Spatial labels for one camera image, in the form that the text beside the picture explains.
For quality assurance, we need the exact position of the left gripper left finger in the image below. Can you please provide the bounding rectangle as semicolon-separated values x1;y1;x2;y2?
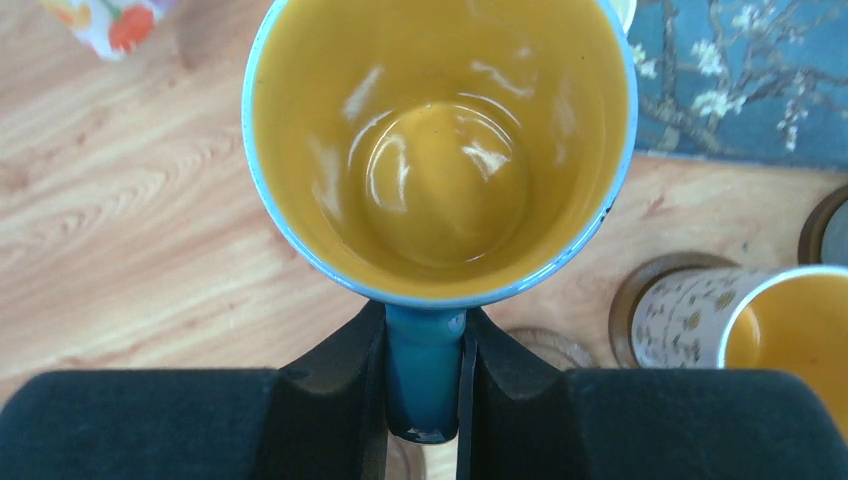
1;301;387;479

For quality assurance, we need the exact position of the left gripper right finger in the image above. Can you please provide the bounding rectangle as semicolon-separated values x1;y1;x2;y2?
457;309;847;479

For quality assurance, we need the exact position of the brown round coaster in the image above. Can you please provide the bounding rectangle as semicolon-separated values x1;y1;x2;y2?
384;327;598;479
797;185;847;265
608;251;738;368

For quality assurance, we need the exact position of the blue butterfly mug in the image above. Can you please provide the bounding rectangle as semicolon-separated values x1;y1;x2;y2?
241;1;638;444

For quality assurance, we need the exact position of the white floral mug yellow inside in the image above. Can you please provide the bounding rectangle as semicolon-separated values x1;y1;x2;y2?
627;264;847;432

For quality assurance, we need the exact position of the grey ceramic mug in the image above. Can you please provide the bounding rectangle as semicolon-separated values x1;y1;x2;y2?
820;202;848;266

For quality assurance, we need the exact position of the blue floral serving tray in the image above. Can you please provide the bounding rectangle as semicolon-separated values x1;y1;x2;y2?
628;1;847;172

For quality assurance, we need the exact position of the floral fabric bag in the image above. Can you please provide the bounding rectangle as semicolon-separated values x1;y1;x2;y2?
40;0;179;61

